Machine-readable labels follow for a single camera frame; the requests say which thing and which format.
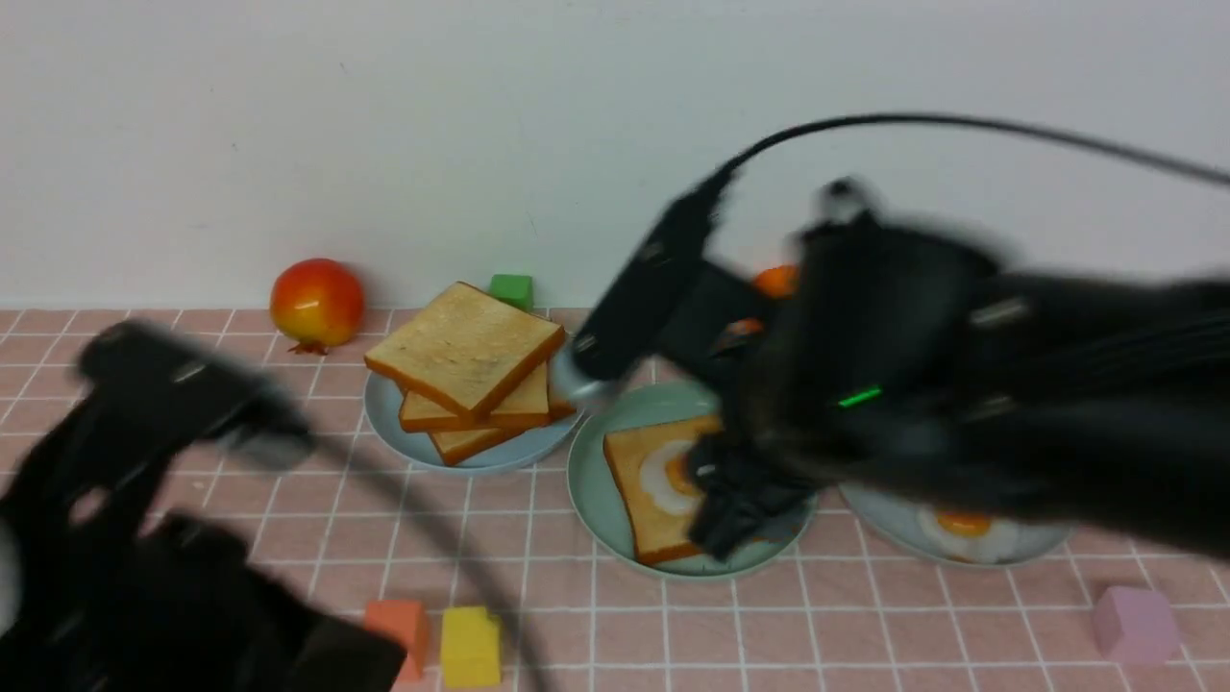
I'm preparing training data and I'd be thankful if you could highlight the red apple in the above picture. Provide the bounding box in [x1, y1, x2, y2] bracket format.
[268, 258, 367, 356]

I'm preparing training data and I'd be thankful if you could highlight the green centre plate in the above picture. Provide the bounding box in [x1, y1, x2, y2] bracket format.
[566, 381, 818, 583]

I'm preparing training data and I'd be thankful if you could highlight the pink block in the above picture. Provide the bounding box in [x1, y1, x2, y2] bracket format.
[1091, 585, 1182, 666]

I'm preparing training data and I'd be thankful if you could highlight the black right cable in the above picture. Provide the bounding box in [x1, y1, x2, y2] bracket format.
[711, 112, 1230, 193]

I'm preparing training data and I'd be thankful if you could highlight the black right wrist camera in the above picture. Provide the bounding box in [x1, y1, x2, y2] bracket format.
[554, 168, 779, 395]

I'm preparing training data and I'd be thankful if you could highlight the toast slice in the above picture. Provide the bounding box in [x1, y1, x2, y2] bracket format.
[397, 363, 576, 433]
[364, 281, 566, 422]
[428, 428, 526, 467]
[599, 413, 739, 576]

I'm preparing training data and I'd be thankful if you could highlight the yellow block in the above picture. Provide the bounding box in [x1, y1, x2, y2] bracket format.
[439, 605, 504, 690]

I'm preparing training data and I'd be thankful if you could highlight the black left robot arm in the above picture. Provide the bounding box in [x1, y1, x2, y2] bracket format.
[2, 320, 408, 691]

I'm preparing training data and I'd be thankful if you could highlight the pink checkered tablecloth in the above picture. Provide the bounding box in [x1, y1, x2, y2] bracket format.
[1, 309, 1229, 691]

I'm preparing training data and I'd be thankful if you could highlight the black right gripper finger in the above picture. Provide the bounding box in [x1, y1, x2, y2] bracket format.
[685, 431, 817, 560]

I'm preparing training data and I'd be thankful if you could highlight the grey-blue egg plate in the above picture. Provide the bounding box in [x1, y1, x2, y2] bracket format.
[839, 483, 1073, 569]

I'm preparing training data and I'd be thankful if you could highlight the orange block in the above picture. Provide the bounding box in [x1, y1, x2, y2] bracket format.
[363, 599, 431, 683]

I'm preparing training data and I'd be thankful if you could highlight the green block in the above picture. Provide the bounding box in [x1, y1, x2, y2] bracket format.
[487, 273, 535, 312]

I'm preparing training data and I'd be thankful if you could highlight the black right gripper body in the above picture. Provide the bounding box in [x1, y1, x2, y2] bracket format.
[711, 179, 1010, 490]

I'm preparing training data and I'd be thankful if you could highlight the light blue bread plate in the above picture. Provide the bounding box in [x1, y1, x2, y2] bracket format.
[363, 372, 583, 477]

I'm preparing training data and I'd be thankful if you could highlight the orange fruit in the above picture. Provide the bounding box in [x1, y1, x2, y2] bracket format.
[752, 264, 797, 299]

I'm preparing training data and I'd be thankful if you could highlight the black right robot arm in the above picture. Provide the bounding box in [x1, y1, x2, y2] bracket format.
[686, 179, 1228, 560]

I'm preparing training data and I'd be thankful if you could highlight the fried egg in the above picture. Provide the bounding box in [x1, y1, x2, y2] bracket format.
[918, 506, 1020, 564]
[640, 439, 702, 517]

